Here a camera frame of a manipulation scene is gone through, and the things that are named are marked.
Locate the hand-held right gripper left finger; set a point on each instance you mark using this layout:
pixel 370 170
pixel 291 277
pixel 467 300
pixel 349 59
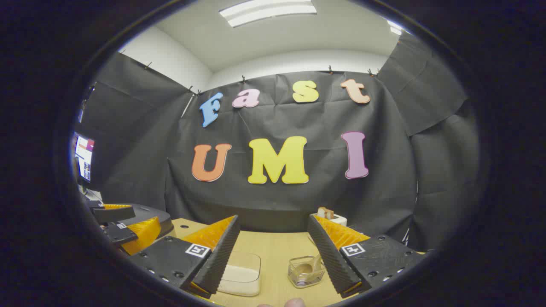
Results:
pixel 222 256

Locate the small ceiling light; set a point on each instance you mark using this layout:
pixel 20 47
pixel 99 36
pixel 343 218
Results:
pixel 394 27

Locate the silver black rice cooker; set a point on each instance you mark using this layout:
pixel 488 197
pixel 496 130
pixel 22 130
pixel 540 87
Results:
pixel 153 212

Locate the white toaster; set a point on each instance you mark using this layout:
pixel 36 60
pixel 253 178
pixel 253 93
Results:
pixel 339 220

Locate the clear tray of rice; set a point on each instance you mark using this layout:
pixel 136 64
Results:
pixel 241 275

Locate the wooden spoon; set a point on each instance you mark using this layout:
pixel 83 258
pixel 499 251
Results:
pixel 305 267

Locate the long ceiling light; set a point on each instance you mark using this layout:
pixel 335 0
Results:
pixel 266 10

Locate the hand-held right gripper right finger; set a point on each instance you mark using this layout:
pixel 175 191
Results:
pixel 328 256

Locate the computer monitor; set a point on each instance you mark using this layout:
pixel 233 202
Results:
pixel 84 157

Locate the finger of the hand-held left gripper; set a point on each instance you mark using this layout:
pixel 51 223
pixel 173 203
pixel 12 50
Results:
pixel 113 213
pixel 119 233

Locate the toasted bread slice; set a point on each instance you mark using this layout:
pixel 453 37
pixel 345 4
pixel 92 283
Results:
pixel 326 212

